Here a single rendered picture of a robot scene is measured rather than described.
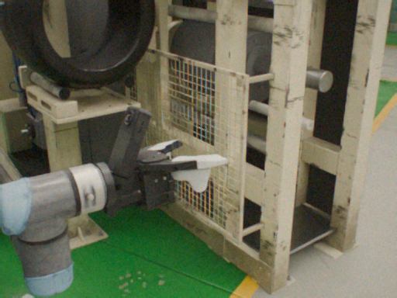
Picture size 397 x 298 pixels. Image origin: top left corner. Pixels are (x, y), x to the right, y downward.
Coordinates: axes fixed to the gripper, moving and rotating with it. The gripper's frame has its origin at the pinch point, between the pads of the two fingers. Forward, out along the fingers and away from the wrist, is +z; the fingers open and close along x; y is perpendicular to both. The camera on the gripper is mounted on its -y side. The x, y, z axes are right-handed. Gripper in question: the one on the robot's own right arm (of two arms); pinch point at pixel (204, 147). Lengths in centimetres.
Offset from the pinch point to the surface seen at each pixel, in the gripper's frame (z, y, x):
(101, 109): 22, 11, -112
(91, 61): 26, -7, -132
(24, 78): -1, -3, -141
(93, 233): 23, 84, -157
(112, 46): 37, -13, -131
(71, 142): 17, 31, -149
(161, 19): 68, -23, -140
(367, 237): 146, 96, -77
